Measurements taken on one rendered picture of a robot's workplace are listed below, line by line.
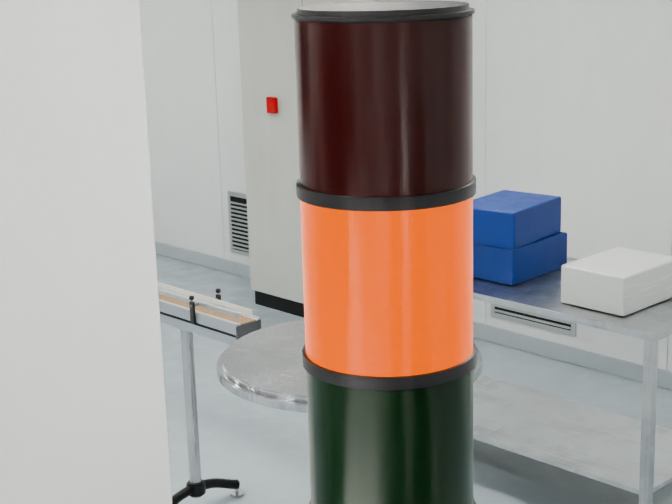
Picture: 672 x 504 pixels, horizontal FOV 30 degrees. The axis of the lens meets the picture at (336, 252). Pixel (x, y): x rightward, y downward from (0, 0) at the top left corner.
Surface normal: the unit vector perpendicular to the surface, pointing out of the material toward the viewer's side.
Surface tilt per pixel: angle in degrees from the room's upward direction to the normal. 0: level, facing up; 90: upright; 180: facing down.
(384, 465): 90
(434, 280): 90
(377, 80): 90
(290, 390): 0
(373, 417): 90
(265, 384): 0
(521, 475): 0
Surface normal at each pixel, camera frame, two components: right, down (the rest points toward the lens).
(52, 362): 0.69, 0.16
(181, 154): -0.72, 0.19
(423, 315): 0.37, 0.22
